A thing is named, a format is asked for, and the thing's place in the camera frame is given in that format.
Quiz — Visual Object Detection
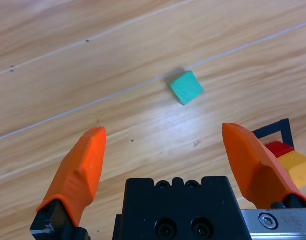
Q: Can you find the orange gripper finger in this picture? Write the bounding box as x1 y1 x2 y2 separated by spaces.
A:
29 126 108 240
222 122 306 210

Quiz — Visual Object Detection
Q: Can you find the red wooden cube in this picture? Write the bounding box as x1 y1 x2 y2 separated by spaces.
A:
264 140 295 159

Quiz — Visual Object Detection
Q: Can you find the yellow wooden cube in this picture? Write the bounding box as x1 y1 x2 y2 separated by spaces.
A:
277 151 306 188

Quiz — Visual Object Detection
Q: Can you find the green wooden cube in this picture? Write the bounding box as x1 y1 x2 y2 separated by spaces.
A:
167 70 205 106

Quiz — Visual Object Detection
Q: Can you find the black tape square outline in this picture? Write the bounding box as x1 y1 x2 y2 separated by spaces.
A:
251 118 295 147

